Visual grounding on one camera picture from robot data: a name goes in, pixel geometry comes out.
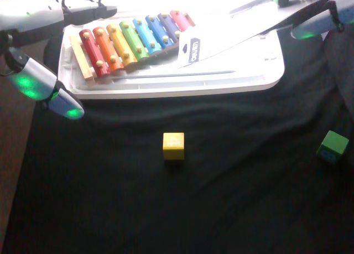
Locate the silver plastic package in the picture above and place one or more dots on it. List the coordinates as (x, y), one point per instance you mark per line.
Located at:
(210, 43)

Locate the rainbow toy xylophone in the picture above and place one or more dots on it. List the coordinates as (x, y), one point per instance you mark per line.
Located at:
(116, 46)

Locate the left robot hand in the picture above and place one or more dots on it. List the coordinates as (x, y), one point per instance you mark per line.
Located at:
(30, 13)

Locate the black table cloth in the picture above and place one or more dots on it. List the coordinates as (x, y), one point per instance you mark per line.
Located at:
(138, 204)

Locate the white plastic tray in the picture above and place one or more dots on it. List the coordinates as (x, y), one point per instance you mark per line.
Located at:
(193, 83)

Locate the yellow toy block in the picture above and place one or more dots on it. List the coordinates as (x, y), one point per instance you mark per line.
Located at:
(173, 146)

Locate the green toy block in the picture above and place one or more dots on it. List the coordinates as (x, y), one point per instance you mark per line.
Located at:
(333, 144)

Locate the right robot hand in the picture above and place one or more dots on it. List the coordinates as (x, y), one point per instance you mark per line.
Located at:
(326, 21)

